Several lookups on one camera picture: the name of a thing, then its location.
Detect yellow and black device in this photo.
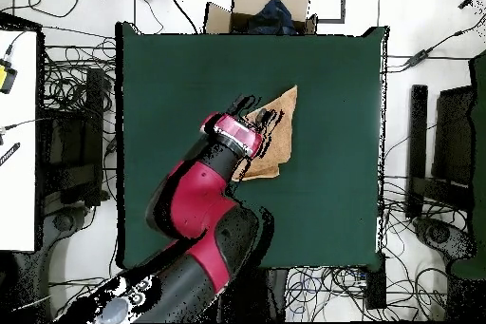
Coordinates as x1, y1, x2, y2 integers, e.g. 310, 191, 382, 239
0, 58, 19, 95

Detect black floor stand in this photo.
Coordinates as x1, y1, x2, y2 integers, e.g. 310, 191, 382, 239
39, 67, 106, 216
406, 84, 477, 220

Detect dark green cloth cover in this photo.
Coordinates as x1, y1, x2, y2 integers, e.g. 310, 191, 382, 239
449, 49, 486, 281

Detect blue jeans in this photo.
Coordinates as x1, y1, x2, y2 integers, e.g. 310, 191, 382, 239
246, 0, 299, 35

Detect black power adapter with cable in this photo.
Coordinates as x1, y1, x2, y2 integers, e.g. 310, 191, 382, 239
386, 15, 486, 73

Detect dark green table cloth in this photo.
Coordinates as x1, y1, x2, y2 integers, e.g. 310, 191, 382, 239
115, 21, 389, 270

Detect tan terry towel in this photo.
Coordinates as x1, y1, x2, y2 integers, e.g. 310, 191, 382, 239
231, 85, 299, 182

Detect black slotted bar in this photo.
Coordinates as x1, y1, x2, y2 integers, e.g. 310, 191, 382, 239
0, 142, 21, 167

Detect tangle of black cables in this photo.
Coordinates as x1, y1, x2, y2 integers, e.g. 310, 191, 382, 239
40, 44, 117, 139
284, 266, 449, 321

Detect black power strip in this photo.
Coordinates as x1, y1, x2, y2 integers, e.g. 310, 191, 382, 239
364, 262, 387, 311

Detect white desk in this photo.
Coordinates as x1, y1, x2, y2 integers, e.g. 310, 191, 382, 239
0, 29, 39, 253

